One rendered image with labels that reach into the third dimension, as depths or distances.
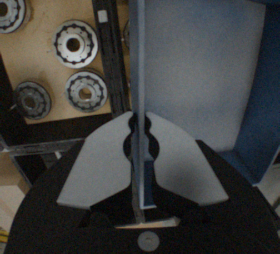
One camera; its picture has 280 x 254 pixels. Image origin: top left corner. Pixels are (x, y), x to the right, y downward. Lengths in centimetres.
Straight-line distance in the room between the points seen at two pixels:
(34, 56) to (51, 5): 12
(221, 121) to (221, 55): 8
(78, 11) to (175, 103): 30
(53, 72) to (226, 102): 37
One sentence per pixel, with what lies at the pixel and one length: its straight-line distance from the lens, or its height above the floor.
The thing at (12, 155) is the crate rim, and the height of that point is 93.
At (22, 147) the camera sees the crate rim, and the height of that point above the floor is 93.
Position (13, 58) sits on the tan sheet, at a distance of 48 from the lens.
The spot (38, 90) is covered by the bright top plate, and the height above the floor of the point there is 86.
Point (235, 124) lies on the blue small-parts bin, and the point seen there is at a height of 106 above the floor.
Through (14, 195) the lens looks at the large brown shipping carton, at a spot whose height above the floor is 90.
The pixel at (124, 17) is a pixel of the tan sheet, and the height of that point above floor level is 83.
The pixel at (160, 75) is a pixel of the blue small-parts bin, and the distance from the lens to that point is 17.
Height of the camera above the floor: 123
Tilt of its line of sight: 62 degrees down
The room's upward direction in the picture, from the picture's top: 167 degrees clockwise
